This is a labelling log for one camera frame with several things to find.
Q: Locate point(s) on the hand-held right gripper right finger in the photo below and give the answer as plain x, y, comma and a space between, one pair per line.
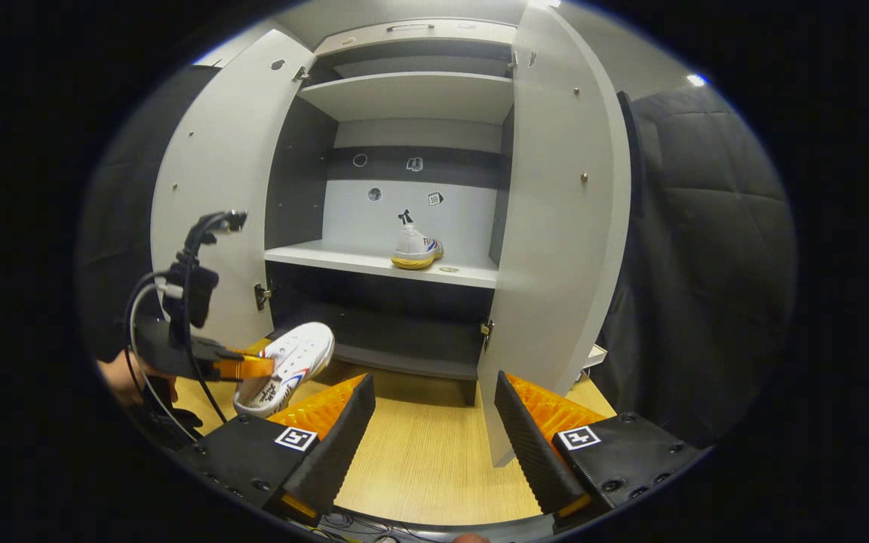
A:
532, 452

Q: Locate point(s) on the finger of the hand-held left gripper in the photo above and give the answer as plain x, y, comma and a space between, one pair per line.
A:
246, 368

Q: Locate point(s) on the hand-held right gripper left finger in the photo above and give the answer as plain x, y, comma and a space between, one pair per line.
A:
340, 452

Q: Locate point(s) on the white striped shoe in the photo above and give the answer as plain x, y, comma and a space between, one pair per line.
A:
412, 245
299, 351

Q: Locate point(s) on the grey shoe cabinet door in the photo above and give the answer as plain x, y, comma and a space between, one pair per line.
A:
216, 188
555, 264

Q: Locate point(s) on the grey shoe cabinet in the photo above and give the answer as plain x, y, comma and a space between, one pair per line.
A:
404, 94

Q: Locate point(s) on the black backdrop cloth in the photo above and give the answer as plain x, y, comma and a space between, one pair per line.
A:
706, 264

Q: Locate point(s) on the small ceiling light panel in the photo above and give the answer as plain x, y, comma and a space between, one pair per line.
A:
696, 79

